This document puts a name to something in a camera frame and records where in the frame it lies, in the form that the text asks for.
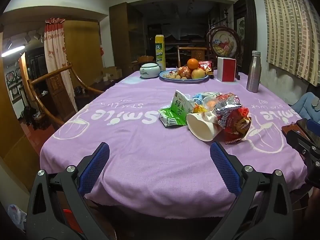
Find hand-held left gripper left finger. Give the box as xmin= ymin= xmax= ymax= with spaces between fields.
xmin=26 ymin=142 xmax=118 ymax=240

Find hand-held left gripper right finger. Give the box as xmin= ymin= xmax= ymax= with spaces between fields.
xmin=209 ymin=141 xmax=293 ymax=240

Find red foil snack bag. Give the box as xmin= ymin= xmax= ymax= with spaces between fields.
xmin=214 ymin=93 xmax=252 ymax=145

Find white paper cup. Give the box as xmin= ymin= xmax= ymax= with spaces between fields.
xmin=186 ymin=112 xmax=220 ymax=142

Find clear orange jelly cup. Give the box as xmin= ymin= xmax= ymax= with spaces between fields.
xmin=202 ymin=97 xmax=218 ymax=112

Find white medicine box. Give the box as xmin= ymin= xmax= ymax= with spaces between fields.
xmin=201 ymin=92 xmax=223 ymax=99

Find green tea carton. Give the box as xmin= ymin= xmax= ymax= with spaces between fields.
xmin=158 ymin=90 xmax=195 ymax=128

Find person's right forearm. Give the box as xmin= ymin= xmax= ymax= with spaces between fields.
xmin=304 ymin=186 xmax=320 ymax=233

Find blue denim cloth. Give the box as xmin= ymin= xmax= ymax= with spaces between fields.
xmin=291 ymin=92 xmax=320 ymax=120

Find purple printed tablecloth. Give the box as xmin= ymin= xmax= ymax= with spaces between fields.
xmin=40 ymin=67 xmax=310 ymax=218

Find stainless steel bottle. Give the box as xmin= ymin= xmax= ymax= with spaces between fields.
xmin=246 ymin=51 xmax=261 ymax=93

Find cardboard boxes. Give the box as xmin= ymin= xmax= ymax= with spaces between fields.
xmin=101 ymin=66 xmax=123 ymax=80

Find blue rimmed oval plate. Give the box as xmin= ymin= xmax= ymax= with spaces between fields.
xmin=159 ymin=69 xmax=209 ymax=83

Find curved wooden armchair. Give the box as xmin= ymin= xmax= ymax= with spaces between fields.
xmin=19 ymin=64 xmax=105 ymax=130

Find yellow red apple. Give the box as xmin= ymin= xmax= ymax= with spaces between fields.
xmin=191 ymin=68 xmax=206 ymax=80

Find red and white box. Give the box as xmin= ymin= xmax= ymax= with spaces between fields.
xmin=217 ymin=57 xmax=237 ymax=82

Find red wrapped fruit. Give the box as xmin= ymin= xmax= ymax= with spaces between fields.
xmin=178 ymin=65 xmax=194 ymax=79

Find red snack packets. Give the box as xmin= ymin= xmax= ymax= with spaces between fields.
xmin=199 ymin=61 xmax=214 ymax=75

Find pile of walnuts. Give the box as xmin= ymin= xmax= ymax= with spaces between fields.
xmin=162 ymin=70 xmax=188 ymax=80

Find orange fruit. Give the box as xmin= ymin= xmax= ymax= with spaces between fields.
xmin=187 ymin=58 xmax=200 ymax=70

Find white ceramic lidded jar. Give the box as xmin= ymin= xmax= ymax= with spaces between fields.
xmin=139 ymin=63 xmax=160 ymax=79

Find brick pattern window curtain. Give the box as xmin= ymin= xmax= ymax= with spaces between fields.
xmin=259 ymin=0 xmax=320 ymax=87

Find carved wooden chair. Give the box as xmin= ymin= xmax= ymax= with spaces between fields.
xmin=177 ymin=45 xmax=208 ymax=68

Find round framed embroidery stand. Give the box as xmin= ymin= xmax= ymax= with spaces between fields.
xmin=206 ymin=26 xmax=244 ymax=67

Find floral door curtain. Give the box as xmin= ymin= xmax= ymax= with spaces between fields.
xmin=44 ymin=17 xmax=78 ymax=113

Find yellow green tall carton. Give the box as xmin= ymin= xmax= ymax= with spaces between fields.
xmin=155 ymin=34 xmax=166 ymax=72

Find tall wooden cabinet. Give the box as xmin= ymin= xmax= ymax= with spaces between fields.
xmin=109 ymin=2 xmax=144 ymax=75

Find fluorescent tube light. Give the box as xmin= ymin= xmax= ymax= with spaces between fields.
xmin=1 ymin=44 xmax=27 ymax=57

